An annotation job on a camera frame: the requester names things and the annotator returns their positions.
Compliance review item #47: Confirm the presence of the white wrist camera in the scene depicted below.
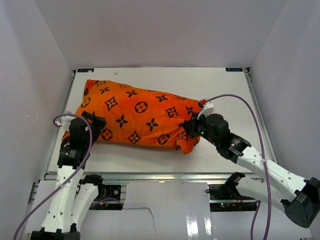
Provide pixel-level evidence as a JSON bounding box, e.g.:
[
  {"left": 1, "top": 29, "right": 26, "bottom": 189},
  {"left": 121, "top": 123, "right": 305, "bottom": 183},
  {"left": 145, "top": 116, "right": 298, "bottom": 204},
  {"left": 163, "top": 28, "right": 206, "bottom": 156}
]
[
  {"left": 197, "top": 99, "right": 214, "bottom": 120},
  {"left": 53, "top": 114, "right": 74, "bottom": 131}
]

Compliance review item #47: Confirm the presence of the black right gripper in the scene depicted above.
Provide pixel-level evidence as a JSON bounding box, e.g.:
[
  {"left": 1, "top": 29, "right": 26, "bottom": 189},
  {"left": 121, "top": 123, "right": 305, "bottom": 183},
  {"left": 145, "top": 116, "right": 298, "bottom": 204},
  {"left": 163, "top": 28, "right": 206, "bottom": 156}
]
[{"left": 182, "top": 111, "right": 220, "bottom": 147}]

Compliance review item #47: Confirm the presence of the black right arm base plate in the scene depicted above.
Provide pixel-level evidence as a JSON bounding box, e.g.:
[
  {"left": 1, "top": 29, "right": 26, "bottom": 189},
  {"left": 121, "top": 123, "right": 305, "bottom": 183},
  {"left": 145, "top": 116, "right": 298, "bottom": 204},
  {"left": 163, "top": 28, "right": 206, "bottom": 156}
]
[{"left": 205, "top": 172, "right": 253, "bottom": 203}]

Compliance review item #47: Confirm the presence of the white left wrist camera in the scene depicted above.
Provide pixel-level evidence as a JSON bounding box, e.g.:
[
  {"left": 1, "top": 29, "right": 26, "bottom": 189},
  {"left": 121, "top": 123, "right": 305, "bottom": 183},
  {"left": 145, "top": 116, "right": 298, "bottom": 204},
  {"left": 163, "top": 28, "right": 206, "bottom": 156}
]
[{"left": 53, "top": 114, "right": 74, "bottom": 131}]

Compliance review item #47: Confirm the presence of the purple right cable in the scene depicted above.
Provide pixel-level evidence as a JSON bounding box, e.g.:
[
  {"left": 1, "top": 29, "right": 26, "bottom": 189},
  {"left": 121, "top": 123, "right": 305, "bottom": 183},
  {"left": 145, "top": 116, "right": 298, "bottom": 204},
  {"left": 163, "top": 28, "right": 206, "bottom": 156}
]
[{"left": 204, "top": 93, "right": 273, "bottom": 240}]

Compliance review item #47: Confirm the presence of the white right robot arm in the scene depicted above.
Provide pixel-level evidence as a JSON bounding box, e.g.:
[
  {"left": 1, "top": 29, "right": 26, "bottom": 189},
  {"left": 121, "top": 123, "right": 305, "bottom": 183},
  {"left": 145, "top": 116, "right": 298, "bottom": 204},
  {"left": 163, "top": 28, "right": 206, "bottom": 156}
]
[{"left": 182, "top": 113, "right": 320, "bottom": 228}]

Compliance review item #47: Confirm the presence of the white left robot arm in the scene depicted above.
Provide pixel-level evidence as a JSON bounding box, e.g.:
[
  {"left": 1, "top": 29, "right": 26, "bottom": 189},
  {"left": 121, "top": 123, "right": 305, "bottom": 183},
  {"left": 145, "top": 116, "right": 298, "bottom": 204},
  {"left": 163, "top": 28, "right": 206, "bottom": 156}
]
[{"left": 30, "top": 111, "right": 107, "bottom": 240}]

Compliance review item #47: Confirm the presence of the aluminium table frame rail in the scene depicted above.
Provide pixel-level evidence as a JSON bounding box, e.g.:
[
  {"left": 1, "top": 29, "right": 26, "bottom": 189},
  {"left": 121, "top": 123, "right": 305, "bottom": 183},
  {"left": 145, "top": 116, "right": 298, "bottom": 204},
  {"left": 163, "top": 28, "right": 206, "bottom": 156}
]
[{"left": 21, "top": 66, "right": 280, "bottom": 240}]

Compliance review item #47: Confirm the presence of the orange patterned pillowcase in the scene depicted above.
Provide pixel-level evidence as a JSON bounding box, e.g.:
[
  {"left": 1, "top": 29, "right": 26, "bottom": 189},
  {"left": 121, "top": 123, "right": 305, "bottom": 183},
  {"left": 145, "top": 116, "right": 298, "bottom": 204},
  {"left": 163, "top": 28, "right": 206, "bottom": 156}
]
[{"left": 75, "top": 79, "right": 201, "bottom": 155}]

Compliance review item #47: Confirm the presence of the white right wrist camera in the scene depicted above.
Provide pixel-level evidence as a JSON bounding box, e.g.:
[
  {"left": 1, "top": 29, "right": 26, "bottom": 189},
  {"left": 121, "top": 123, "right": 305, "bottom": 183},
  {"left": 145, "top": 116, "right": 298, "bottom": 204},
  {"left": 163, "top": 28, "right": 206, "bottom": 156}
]
[{"left": 197, "top": 99, "right": 214, "bottom": 120}]

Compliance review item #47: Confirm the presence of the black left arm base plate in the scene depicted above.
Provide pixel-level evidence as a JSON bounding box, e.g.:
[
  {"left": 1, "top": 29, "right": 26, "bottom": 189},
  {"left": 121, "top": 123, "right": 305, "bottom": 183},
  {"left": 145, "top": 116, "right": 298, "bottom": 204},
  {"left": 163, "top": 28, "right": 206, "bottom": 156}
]
[{"left": 93, "top": 184, "right": 122, "bottom": 204}]

